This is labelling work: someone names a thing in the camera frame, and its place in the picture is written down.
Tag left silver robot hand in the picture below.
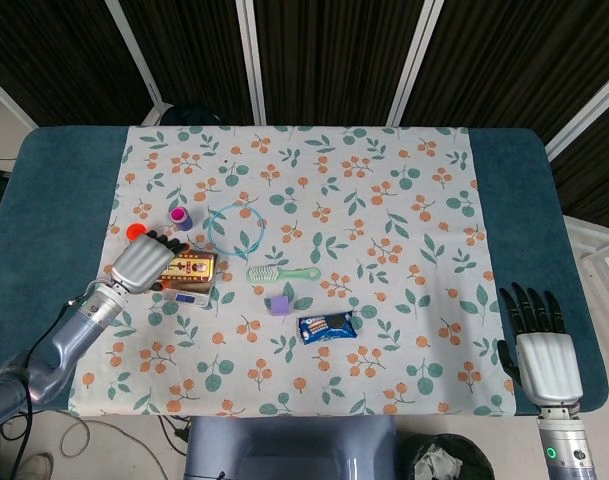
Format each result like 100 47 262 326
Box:
108 228 189 295

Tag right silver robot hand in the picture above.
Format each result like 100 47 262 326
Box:
497 282 584 404

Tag orange snack bar package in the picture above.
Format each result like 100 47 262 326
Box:
161 251 218 290

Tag grey digital scale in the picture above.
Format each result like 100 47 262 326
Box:
162 247 220 307

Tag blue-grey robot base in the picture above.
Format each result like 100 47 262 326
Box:
183 415 399 480

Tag blue cylinder with pink lid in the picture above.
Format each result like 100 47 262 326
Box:
169 205 194 232

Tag teal table cover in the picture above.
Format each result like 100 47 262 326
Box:
0 125 609 416

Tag green brush with white bristles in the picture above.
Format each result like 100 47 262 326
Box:
246 265 323 284

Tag black trash bin with bag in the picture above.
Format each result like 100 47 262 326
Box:
399 432 495 480

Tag black object behind table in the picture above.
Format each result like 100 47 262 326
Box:
158 103 223 127

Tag blue Oreo cookie packet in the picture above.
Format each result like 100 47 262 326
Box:
297 310 358 347

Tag floral fruit print tablecloth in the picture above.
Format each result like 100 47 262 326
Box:
67 124 516 418

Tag beige shoe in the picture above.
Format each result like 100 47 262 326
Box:
13 452 55 480

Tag light blue plastic ring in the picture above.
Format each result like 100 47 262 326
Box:
207 203 266 260

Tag cables on floor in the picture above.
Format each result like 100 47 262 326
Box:
0 408 191 480

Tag dark folding screen white frame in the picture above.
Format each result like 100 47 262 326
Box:
0 0 609 221

